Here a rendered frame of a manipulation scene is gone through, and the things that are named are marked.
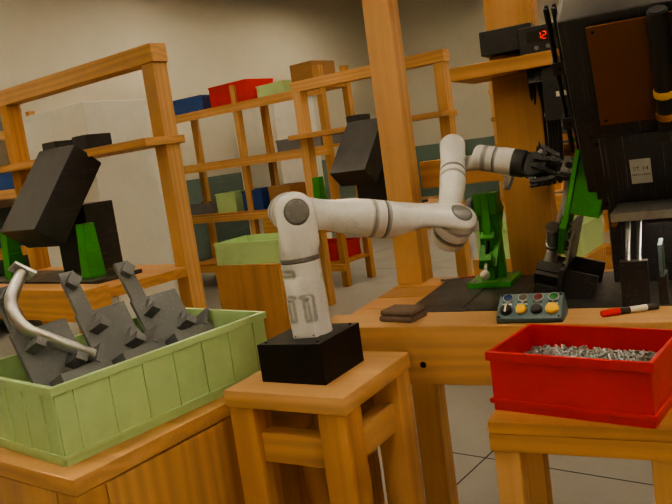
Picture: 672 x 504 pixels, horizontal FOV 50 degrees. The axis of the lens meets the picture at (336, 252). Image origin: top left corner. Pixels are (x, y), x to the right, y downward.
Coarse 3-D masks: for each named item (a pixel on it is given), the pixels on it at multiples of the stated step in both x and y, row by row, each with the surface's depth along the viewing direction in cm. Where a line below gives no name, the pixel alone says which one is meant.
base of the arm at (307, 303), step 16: (288, 272) 164; (304, 272) 163; (320, 272) 166; (288, 288) 165; (304, 288) 163; (320, 288) 165; (288, 304) 165; (304, 304) 164; (320, 304) 165; (304, 320) 164; (320, 320) 165; (304, 336) 165
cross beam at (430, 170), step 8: (568, 144) 222; (568, 152) 222; (432, 160) 241; (424, 168) 243; (432, 168) 242; (424, 176) 243; (432, 176) 242; (472, 176) 236; (480, 176) 235; (488, 176) 234; (496, 176) 233; (424, 184) 244; (432, 184) 243
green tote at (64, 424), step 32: (224, 320) 201; (256, 320) 189; (160, 352) 166; (192, 352) 173; (224, 352) 181; (256, 352) 189; (0, 384) 159; (32, 384) 151; (64, 384) 148; (96, 384) 154; (128, 384) 160; (160, 384) 166; (192, 384) 173; (224, 384) 181; (0, 416) 163; (32, 416) 153; (64, 416) 148; (96, 416) 154; (128, 416) 160; (160, 416) 166; (32, 448) 155; (64, 448) 148; (96, 448) 154
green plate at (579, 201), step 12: (576, 156) 177; (576, 168) 178; (576, 180) 179; (576, 192) 180; (588, 192) 178; (576, 204) 180; (588, 204) 179; (600, 204) 178; (564, 216) 181; (588, 216) 180
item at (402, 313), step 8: (400, 304) 191; (384, 312) 187; (392, 312) 185; (400, 312) 184; (408, 312) 183; (416, 312) 184; (424, 312) 186; (384, 320) 187; (392, 320) 185; (400, 320) 183; (408, 320) 182
